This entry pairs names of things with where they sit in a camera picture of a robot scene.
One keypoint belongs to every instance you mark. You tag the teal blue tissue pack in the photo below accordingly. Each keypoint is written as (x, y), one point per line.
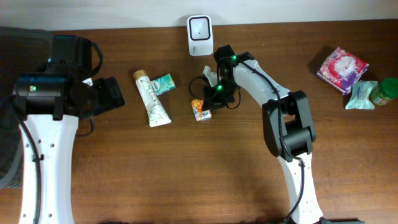
(163, 84)

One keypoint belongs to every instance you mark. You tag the green lid jar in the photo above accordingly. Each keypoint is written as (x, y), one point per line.
(384, 92)

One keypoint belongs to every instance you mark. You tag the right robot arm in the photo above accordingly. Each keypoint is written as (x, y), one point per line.
(288, 126)

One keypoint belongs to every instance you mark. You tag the grey plastic mesh basket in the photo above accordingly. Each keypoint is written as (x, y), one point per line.
(22, 50)

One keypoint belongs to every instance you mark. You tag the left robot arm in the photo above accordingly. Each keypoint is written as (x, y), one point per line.
(49, 105)

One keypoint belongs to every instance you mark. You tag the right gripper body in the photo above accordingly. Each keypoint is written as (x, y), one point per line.
(212, 100)

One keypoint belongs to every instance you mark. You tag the orange tissue pack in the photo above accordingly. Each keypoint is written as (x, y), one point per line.
(198, 111)

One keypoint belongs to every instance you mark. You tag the red purple tissue package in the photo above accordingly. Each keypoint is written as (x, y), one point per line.
(342, 70)

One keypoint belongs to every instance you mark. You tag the teal wet wipes pack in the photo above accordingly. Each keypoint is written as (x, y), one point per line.
(360, 96)

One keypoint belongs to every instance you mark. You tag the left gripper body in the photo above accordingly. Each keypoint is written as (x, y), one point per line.
(95, 101)

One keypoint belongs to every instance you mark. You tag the white bamboo print tube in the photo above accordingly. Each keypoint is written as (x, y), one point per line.
(156, 112)

